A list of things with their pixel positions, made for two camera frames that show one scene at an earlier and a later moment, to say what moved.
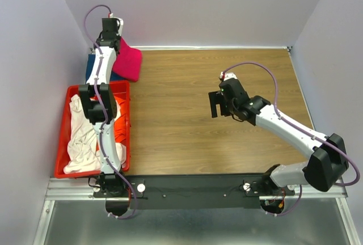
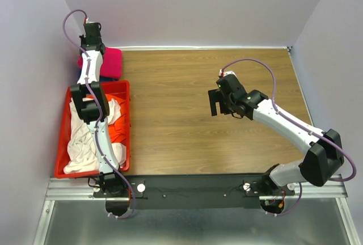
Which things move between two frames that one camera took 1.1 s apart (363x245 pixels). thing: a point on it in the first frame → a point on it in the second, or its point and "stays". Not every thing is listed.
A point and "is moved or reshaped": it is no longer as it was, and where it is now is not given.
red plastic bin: [121, 88] stays
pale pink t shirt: [83, 150] stays
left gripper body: [118, 38] → [82, 40]
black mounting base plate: [196, 191] stays
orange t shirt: [120, 125] stays
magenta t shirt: [128, 63] is moved or reshaped
